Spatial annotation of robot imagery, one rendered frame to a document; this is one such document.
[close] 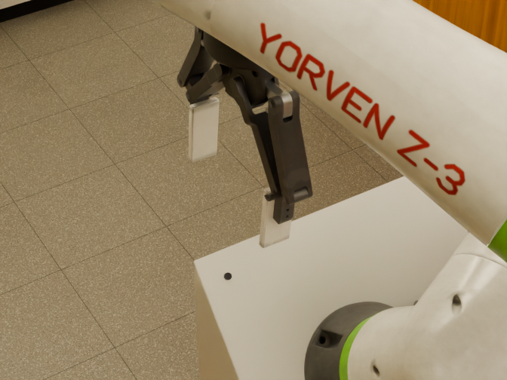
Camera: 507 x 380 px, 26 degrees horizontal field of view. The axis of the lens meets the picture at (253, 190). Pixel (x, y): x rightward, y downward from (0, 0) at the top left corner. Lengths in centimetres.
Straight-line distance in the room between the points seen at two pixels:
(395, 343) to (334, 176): 206
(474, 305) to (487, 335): 3
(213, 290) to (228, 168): 195
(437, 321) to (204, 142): 29
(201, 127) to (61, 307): 172
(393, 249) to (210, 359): 24
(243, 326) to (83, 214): 184
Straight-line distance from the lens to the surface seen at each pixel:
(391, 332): 106
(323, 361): 118
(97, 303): 275
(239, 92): 95
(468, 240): 109
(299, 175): 94
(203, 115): 107
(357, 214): 124
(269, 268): 119
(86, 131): 327
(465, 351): 101
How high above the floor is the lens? 200
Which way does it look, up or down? 41 degrees down
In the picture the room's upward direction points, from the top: straight up
